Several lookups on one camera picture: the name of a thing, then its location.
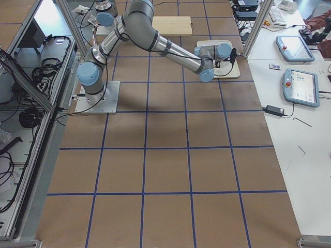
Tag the bamboo cutting board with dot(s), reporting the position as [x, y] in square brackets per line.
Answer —
[173, 26]

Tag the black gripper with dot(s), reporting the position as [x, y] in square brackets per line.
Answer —
[217, 63]

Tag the aluminium frame post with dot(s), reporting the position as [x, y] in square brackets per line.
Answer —
[262, 14]

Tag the black allen key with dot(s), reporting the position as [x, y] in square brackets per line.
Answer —
[294, 118]

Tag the teach pendant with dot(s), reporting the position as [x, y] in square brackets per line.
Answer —
[301, 87]
[294, 49]

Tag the small printed card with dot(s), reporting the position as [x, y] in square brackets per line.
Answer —
[275, 67]

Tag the black monitor box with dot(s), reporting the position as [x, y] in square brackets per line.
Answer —
[33, 38]

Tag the lower teach pendant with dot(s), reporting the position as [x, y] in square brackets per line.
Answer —
[301, 87]

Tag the black power adapter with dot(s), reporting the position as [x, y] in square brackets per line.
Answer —
[273, 110]

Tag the upper teach pendant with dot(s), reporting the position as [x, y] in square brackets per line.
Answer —
[294, 49]

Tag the cream bear tray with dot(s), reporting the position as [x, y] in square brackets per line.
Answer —
[230, 69]

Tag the white keyboard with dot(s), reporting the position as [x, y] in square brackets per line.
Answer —
[275, 17]

